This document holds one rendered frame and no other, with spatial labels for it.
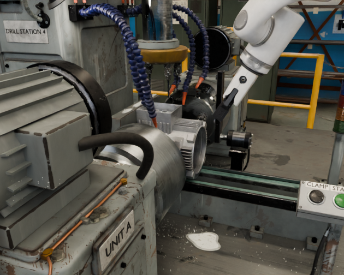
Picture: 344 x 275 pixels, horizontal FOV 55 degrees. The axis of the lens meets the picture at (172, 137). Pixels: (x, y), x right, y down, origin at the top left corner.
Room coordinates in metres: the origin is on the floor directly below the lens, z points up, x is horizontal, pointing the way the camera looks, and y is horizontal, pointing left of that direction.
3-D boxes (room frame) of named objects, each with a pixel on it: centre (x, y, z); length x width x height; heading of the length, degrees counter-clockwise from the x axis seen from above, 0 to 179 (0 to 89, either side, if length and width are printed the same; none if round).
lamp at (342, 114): (1.11, -0.61, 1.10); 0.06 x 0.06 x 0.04
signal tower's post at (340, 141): (1.11, -0.61, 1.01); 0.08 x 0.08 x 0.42; 69
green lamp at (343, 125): (1.11, -0.61, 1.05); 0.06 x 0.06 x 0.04
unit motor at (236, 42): (1.60, -0.25, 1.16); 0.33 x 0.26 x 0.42; 159
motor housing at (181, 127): (1.02, 0.00, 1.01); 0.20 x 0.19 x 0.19; 69
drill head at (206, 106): (1.33, -0.12, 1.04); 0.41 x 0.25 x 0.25; 159
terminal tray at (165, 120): (1.04, 0.04, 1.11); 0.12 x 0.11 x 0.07; 69
